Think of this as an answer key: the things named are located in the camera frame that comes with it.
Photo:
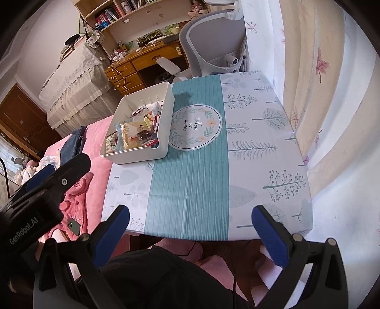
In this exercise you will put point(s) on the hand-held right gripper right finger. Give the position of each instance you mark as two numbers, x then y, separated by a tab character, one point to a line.
268	236

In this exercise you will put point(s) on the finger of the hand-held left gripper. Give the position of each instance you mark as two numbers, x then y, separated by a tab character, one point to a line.
40	176
71	172

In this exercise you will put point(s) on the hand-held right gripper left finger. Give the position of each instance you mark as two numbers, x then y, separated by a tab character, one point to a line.
111	234

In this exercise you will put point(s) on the beige barcode snack packet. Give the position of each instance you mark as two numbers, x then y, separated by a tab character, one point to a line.
112	143

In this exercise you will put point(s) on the pale yellow puffed snack bag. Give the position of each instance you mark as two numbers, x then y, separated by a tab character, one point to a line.
130	138

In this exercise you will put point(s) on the white plastic bin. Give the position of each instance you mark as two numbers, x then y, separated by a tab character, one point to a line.
139	156

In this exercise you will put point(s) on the dark snack packet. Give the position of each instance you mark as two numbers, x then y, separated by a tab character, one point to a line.
144	135

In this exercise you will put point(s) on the floral blanket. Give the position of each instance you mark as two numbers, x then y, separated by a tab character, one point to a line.
44	162

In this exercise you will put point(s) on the pink blanket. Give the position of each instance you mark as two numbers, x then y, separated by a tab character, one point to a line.
98	178

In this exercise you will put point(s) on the dark blue cloth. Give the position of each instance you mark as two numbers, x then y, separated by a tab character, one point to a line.
74	142

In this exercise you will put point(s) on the green phone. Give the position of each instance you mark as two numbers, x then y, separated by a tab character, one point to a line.
73	227

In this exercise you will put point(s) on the brown wooden door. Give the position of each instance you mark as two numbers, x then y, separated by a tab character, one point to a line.
20	116

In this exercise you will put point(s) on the person's pink trousers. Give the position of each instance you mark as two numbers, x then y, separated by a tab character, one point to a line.
178	249

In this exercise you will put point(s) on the person's black clothing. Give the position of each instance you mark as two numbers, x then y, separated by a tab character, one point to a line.
166	282

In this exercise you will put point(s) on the lace cloth covered piano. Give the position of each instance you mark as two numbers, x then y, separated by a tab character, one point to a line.
74	89

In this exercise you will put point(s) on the white power strip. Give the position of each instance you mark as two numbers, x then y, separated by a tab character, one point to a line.
117	56

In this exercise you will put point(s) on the stack of books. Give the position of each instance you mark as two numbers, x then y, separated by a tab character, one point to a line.
72	43

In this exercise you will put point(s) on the floral fabric bag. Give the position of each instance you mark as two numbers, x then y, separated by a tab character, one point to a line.
95	38

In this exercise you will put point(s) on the wooden desk with drawers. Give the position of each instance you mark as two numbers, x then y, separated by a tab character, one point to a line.
148	59

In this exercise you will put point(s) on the dark green printed box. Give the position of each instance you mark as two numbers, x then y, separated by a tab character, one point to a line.
150	38

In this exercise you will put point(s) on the row of books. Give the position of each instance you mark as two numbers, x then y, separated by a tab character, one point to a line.
107	16

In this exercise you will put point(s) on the leaf print curtain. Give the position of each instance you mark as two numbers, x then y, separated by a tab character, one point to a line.
311	74

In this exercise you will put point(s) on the wooden bookshelf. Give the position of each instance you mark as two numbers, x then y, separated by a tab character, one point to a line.
142	14

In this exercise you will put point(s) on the grey office chair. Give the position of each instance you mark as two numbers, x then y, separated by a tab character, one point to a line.
204	38

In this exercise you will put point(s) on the doll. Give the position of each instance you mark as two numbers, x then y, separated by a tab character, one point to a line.
197	7

